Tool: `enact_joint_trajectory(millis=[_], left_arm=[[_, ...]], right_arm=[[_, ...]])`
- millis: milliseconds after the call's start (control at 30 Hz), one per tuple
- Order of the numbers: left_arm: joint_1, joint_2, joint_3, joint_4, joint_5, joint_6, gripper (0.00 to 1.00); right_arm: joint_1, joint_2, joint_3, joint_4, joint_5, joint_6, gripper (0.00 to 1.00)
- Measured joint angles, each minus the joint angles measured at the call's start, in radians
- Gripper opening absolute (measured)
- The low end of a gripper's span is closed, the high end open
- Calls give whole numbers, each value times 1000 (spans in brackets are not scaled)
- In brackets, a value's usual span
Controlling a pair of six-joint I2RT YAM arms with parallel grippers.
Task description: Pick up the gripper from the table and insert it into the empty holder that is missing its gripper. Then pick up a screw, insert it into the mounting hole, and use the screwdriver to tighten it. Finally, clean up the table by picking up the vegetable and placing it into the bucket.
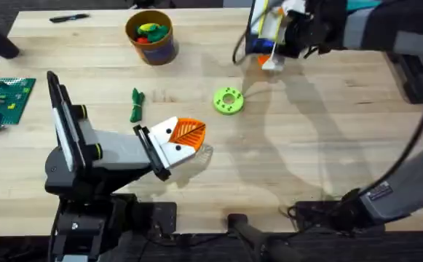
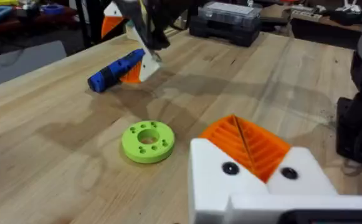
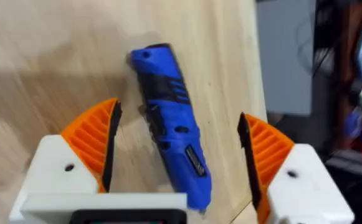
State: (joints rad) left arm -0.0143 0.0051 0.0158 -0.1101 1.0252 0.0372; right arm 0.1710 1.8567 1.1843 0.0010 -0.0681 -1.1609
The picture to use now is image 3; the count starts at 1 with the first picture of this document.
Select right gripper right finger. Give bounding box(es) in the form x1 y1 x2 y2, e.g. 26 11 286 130
237 112 355 224

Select blue electric screwdriver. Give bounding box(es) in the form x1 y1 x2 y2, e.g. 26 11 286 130
126 42 212 215

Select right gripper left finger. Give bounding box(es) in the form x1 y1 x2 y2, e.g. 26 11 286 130
8 97 123 222

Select cluttered shelf of objects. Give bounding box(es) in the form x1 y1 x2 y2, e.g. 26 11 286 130
312 0 362 194

